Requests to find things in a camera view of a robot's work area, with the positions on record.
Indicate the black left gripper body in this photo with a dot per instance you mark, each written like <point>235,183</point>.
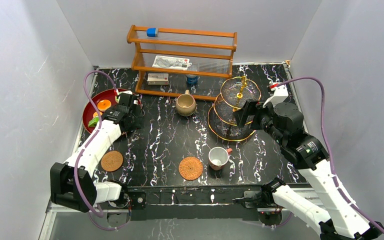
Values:
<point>125,100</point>

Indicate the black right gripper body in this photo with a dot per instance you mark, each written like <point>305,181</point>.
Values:
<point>263,118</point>

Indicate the three-tier glass gold stand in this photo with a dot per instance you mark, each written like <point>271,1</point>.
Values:
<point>234,93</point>

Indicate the pink floral mug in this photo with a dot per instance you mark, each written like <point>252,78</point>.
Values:
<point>218,157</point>

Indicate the centre woven rattan coaster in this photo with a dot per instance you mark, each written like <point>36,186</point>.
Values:
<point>190,168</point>

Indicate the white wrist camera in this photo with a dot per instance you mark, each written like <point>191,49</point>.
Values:
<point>127,98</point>
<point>279,94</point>

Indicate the blue white eraser block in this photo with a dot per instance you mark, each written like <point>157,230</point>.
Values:
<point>152,32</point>

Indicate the wooden shelf rack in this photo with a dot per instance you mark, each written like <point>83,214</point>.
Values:
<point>207,54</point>

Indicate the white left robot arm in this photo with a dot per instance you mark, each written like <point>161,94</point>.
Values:
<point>71,181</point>

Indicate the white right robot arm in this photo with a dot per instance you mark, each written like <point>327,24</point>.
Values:
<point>338,218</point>

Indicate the green triangular toy cake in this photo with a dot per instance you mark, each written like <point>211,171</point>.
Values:
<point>94,122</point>

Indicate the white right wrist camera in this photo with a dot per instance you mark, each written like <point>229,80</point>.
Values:
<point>279,94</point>

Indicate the small white red box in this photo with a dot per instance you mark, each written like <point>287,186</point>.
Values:
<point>158,79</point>

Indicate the blue bottle cap jar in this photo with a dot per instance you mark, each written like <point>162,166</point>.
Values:
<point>192,79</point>

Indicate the beige ceramic pitcher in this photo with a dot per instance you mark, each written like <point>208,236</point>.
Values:
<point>185,104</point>

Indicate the woven rattan coaster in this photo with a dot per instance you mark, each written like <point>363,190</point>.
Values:
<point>112,161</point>
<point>190,168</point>

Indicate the left woven rattan coaster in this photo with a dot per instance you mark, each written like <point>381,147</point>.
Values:
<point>112,161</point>

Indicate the white plastic packet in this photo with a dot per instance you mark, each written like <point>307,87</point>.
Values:
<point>173,63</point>

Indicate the red round tray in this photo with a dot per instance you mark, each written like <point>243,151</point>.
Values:
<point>94,104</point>

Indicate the orange white round cake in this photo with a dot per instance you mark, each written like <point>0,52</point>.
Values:
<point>103,105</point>

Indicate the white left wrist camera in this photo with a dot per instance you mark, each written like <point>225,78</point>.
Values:
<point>127,98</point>

